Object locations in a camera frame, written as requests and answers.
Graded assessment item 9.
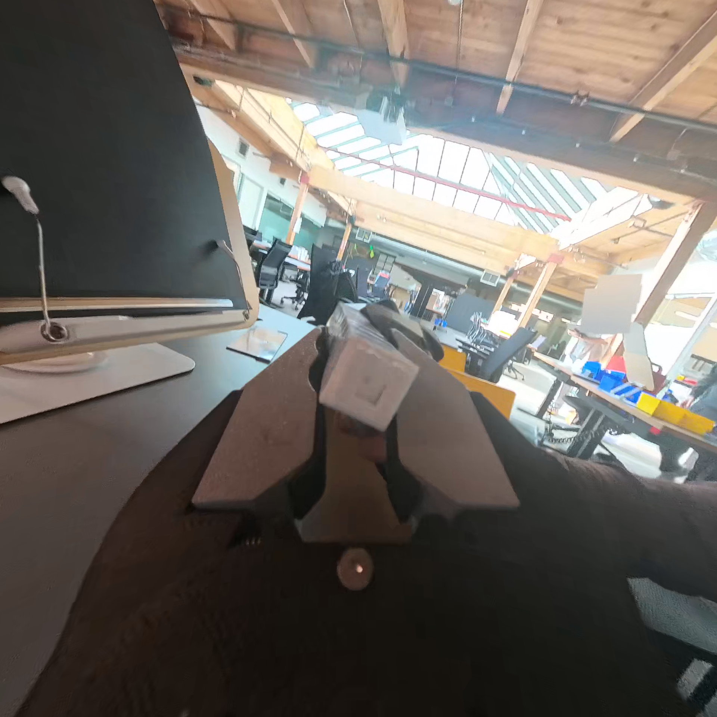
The coiled black cable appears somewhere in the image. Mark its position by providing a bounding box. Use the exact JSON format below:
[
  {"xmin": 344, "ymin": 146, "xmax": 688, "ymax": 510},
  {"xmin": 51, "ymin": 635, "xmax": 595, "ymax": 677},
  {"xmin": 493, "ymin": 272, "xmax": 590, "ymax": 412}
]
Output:
[{"xmin": 546, "ymin": 420, "xmax": 590, "ymax": 450}]

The black board book stand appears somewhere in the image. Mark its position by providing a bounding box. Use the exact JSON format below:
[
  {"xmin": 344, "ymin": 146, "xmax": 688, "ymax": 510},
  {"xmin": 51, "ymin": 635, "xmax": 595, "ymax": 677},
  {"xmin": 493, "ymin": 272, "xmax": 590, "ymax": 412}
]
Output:
[{"xmin": 0, "ymin": 0, "xmax": 261, "ymax": 423}]

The white block bar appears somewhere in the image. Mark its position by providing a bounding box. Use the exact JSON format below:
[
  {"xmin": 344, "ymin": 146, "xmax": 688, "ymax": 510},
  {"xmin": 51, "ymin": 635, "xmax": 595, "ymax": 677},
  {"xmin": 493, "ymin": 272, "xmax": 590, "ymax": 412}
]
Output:
[{"xmin": 318, "ymin": 302, "xmax": 421, "ymax": 433}]

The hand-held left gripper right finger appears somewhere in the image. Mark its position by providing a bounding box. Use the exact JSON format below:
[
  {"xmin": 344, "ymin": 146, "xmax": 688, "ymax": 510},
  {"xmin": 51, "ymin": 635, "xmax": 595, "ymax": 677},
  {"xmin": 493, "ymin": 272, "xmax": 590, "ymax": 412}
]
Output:
[{"xmin": 387, "ymin": 328, "xmax": 521, "ymax": 520}]

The person's right forearm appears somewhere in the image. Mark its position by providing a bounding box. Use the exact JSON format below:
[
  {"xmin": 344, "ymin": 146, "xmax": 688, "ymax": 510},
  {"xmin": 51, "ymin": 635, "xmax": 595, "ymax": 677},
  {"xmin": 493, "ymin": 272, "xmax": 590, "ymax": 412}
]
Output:
[{"xmin": 507, "ymin": 443, "xmax": 717, "ymax": 600}]

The black office chair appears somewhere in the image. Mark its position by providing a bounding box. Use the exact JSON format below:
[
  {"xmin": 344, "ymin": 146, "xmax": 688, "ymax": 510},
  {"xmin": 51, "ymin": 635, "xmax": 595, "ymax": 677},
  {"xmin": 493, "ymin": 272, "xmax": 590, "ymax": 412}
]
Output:
[
  {"xmin": 476, "ymin": 328, "xmax": 538, "ymax": 383},
  {"xmin": 255, "ymin": 238, "xmax": 293, "ymax": 306}
]

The black jacket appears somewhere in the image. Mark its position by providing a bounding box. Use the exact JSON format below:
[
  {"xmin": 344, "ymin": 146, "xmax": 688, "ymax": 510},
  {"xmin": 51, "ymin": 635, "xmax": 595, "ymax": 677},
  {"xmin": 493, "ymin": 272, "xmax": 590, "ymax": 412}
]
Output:
[{"xmin": 297, "ymin": 243, "xmax": 359, "ymax": 326}]

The shiny foil packet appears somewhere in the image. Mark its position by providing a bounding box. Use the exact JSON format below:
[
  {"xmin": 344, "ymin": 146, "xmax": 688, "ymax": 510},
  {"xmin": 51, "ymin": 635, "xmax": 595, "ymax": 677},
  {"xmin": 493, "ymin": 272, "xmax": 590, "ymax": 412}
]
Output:
[{"xmin": 227, "ymin": 328, "xmax": 288, "ymax": 364}]

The cluster of blue bins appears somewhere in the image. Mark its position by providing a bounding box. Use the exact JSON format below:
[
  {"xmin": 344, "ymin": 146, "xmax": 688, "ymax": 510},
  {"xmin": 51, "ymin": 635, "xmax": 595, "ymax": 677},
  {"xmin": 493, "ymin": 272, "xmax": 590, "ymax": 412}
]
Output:
[{"xmin": 580, "ymin": 361, "xmax": 642, "ymax": 403}]

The yellow storage bin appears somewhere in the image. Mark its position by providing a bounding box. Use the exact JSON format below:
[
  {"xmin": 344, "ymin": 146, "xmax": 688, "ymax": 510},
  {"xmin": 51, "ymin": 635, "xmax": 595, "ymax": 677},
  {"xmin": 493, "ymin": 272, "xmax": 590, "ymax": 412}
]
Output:
[{"xmin": 440, "ymin": 342, "xmax": 516, "ymax": 419}]

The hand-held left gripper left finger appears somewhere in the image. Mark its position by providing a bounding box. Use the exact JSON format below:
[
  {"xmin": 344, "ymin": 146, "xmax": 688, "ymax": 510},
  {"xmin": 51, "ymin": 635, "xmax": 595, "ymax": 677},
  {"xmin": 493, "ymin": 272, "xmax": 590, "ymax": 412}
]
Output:
[{"xmin": 192, "ymin": 328, "xmax": 337, "ymax": 520}]

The wire page holder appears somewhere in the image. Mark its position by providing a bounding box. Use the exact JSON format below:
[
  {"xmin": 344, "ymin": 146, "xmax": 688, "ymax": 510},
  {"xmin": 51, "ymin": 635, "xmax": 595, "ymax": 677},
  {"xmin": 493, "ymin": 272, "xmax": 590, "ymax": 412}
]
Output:
[
  {"xmin": 215, "ymin": 240, "xmax": 252, "ymax": 321},
  {"xmin": 0, "ymin": 176, "xmax": 71, "ymax": 342}
]

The row of yellow bins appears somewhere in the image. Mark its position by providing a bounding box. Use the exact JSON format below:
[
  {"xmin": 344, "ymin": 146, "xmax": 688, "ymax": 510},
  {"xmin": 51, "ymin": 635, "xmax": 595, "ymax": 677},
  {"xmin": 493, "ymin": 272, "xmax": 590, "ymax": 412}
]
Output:
[{"xmin": 636, "ymin": 392, "xmax": 717, "ymax": 437}]

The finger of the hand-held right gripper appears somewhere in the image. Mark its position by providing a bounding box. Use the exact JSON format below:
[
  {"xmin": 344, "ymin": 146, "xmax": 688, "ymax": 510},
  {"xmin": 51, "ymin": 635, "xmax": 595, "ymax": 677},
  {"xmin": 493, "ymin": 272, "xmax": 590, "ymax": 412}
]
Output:
[
  {"xmin": 294, "ymin": 413, "xmax": 415, "ymax": 544},
  {"xmin": 363, "ymin": 299, "xmax": 444, "ymax": 363}
]

